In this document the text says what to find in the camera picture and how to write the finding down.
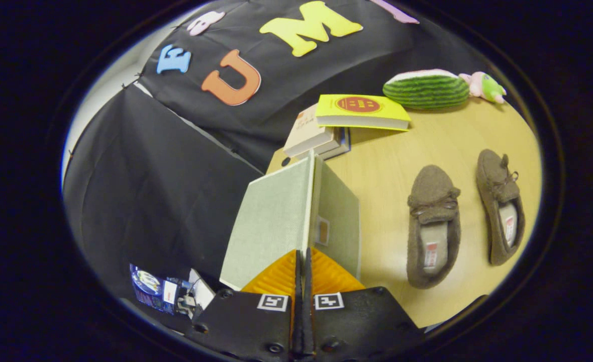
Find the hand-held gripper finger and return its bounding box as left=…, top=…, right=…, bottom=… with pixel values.
left=304, top=246, right=426, bottom=362
left=185, top=247, right=305, bottom=362

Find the pale green fabric storage box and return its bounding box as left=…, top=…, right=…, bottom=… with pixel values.
left=220, top=151, right=363, bottom=292

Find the brown fuzzy shoe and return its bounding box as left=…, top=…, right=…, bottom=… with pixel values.
left=476, top=149, right=526, bottom=266
left=407, top=164, right=462, bottom=290

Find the blue printed packet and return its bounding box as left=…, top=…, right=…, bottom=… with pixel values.
left=130, top=263, right=177, bottom=315

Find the white book under beige book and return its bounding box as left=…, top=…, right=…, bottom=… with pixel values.
left=296, top=128, right=346, bottom=160

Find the blue book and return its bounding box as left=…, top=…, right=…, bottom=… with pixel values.
left=322, top=127, right=352, bottom=161

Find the beige paperback book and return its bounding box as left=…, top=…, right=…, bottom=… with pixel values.
left=282, top=104, right=335, bottom=158

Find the yellow book with red emblem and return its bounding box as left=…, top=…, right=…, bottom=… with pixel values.
left=315, top=94, right=412, bottom=132

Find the watermelon slice plush toy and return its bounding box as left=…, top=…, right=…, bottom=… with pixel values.
left=382, top=69, right=471, bottom=111

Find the pink and green plush toy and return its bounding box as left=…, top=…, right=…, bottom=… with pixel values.
left=459, top=71, right=507, bottom=105

